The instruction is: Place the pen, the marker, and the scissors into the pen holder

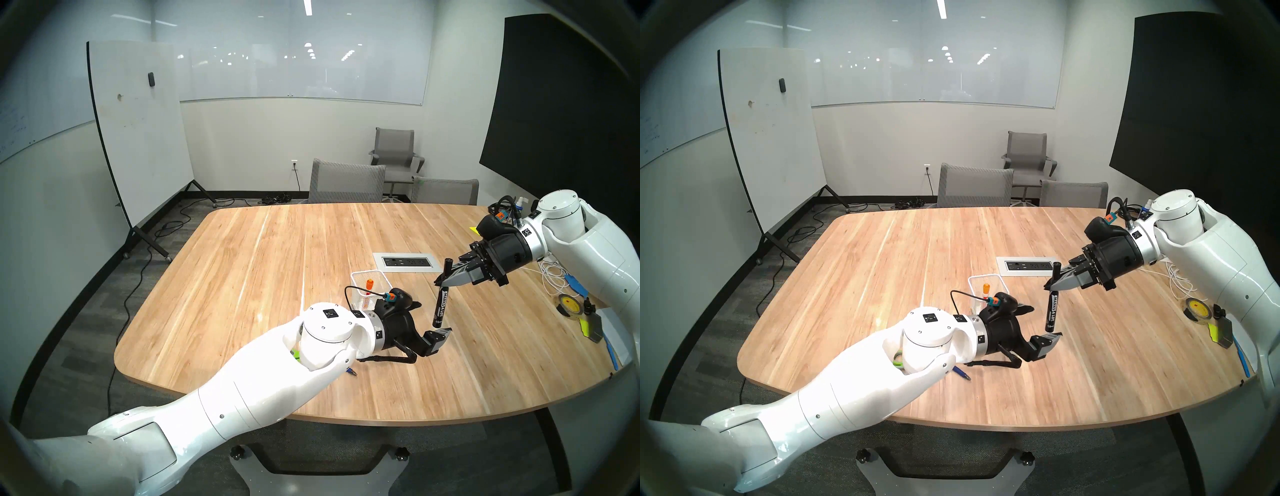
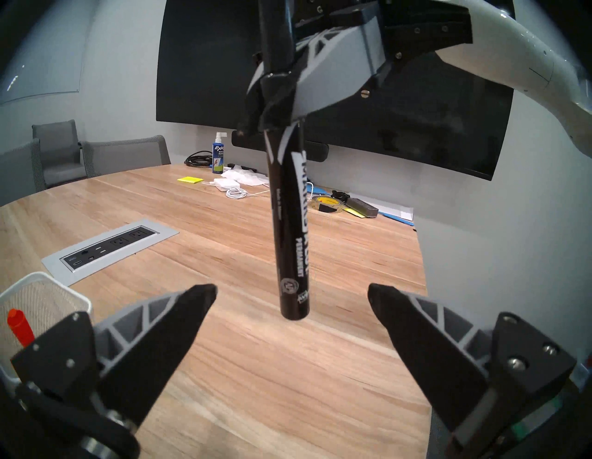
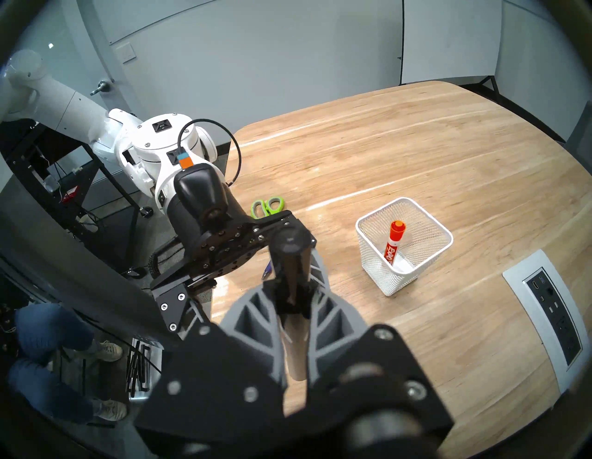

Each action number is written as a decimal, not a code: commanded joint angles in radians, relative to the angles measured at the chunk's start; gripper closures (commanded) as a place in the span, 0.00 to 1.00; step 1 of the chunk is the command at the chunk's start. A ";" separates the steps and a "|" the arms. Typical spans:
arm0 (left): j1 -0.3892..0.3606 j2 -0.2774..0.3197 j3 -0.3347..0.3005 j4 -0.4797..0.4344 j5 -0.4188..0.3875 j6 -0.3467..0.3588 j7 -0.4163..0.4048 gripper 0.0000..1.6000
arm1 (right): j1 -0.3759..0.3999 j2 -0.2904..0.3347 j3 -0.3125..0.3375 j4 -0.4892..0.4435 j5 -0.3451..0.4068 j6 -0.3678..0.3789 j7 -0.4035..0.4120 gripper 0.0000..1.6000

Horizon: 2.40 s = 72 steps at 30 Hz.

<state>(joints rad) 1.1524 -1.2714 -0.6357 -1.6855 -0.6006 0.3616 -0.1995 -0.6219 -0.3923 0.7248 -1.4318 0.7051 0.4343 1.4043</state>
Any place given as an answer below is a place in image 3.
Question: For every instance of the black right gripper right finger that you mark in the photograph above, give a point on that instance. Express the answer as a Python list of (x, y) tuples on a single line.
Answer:
[(370, 379)]

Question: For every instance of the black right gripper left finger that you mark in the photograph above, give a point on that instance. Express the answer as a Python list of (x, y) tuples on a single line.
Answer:
[(217, 384)]

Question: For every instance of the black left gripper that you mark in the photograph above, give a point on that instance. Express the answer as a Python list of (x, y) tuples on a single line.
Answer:
[(217, 250)]

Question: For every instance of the black permanent marker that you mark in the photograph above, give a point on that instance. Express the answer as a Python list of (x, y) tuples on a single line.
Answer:
[(291, 259)]

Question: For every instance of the orange white dry-erase marker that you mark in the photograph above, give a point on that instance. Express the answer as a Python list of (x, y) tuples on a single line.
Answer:
[(397, 231)]

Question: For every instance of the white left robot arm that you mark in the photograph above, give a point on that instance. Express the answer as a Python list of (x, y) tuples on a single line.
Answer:
[(60, 111)]

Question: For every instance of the blue ballpoint pen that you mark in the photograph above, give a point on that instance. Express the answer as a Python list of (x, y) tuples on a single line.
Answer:
[(267, 270)]

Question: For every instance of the white mesh pen holder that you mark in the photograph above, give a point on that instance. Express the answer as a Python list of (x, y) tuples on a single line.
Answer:
[(393, 282)]

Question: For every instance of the grey metal control box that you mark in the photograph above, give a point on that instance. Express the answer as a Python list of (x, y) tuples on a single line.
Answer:
[(152, 356)]

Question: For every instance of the tan work shoe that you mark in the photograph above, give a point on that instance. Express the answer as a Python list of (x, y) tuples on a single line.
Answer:
[(111, 411), (110, 350)]

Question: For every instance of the grey table power outlet panel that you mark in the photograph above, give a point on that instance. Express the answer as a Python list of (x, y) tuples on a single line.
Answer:
[(518, 277)]

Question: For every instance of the person legs blue jeans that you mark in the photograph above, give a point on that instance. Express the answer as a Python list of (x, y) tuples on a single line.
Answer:
[(41, 324)]

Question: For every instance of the rolling whiteboard on stand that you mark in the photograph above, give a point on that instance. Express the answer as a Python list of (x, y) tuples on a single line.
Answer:
[(444, 37)]

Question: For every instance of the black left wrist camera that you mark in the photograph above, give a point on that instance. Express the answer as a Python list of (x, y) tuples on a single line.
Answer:
[(199, 189)]

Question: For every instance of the black wheeled stand frame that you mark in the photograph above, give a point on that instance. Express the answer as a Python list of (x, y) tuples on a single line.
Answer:
[(146, 212)]

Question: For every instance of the white wall switch plate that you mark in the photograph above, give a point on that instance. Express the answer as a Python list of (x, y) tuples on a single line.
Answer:
[(125, 53)]

